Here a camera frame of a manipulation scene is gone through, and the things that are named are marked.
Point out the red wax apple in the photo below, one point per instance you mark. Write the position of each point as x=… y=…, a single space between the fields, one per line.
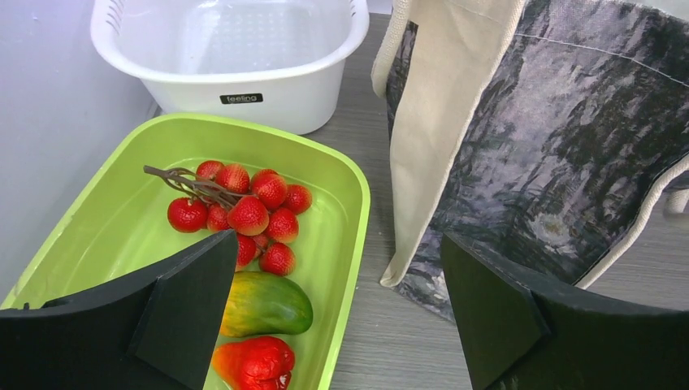
x=264 y=362

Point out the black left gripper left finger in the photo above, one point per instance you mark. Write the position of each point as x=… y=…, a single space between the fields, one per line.
x=154 y=328

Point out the green plastic tray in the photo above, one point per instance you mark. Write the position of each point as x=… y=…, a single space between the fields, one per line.
x=118 y=223

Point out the green orange mango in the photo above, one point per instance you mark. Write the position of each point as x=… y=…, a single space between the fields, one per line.
x=261 y=303

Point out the canvas tote bag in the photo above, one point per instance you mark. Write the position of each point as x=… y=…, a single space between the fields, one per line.
x=540 y=132

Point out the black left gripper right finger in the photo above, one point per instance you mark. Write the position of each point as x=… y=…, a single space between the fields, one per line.
x=521 y=329

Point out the white plastic basket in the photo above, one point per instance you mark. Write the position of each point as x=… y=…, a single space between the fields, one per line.
x=276 y=63

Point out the red lychee bunch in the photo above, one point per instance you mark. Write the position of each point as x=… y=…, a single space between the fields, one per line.
x=261 y=208

